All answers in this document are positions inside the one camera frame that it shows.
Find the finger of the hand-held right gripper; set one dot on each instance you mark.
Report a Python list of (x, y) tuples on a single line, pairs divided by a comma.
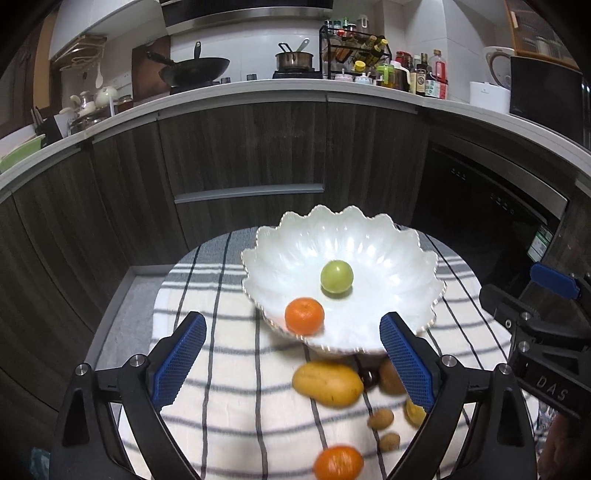
[(508, 304), (554, 279)]

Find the yellow mango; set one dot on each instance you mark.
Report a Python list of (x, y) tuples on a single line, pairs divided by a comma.
[(328, 384)]

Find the dark sauce bottle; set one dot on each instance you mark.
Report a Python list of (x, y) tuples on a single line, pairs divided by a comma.
[(421, 78)]

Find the white grey striped tablecloth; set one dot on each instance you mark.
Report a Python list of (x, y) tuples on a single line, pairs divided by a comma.
[(231, 369)]

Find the black microwave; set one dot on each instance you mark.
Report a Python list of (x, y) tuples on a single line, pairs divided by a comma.
[(545, 97)]

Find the built-in black dishwasher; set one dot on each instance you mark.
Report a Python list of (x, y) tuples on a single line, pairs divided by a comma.
[(485, 207)]

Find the white teapot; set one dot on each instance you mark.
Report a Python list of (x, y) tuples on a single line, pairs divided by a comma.
[(106, 94)]

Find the green tray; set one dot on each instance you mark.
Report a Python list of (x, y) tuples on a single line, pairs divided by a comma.
[(21, 152)]

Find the black spice rack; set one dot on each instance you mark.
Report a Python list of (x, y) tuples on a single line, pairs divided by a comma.
[(353, 48)]

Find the orange tangerine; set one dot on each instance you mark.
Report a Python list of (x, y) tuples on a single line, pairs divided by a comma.
[(304, 316), (338, 463)]

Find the green plastic container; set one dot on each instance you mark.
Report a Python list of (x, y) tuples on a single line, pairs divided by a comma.
[(385, 74)]

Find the small yellow fruit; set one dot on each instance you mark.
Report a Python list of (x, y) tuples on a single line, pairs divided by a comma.
[(413, 413)]

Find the wooden wall cabinet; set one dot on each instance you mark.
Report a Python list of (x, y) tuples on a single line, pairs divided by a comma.
[(535, 32)]

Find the black knife block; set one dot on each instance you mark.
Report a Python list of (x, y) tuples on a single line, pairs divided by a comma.
[(48, 124)]

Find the black gas stove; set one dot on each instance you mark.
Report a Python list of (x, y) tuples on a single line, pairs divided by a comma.
[(295, 74)]

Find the green round fruit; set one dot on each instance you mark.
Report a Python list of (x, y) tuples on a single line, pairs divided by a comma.
[(337, 276)]

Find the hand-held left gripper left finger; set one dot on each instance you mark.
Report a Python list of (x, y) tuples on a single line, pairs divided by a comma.
[(182, 360)]

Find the dark purple plum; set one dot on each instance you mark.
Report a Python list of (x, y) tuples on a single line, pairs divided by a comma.
[(369, 378)]

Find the dark wooden kitchen cabinet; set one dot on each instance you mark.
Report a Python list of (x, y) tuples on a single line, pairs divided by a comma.
[(231, 143)]

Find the steel saucepan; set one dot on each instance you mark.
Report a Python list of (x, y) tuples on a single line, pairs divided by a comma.
[(294, 60)]

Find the person's right hand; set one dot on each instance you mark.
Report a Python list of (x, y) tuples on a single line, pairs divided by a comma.
[(558, 447)]

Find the range hood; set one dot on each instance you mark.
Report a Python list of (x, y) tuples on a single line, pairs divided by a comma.
[(249, 11)]

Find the white electric kettle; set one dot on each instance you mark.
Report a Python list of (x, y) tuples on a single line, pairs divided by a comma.
[(498, 64)]

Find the white scalloped bowl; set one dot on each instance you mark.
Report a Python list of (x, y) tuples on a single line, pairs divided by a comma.
[(369, 258)]

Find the small brown longan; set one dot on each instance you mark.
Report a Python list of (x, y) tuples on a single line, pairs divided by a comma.
[(389, 441), (381, 419)]

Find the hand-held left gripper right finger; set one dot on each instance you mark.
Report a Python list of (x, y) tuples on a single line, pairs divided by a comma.
[(406, 360)]

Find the dark wooden cutting board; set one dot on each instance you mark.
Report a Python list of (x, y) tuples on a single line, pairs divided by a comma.
[(145, 69)]

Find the black wok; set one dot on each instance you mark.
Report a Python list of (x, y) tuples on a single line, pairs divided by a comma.
[(198, 69)]

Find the brown kiwi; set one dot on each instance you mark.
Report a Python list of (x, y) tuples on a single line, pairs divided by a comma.
[(390, 378)]

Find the red lidded jar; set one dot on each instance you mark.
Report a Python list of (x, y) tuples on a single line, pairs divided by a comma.
[(404, 57)]

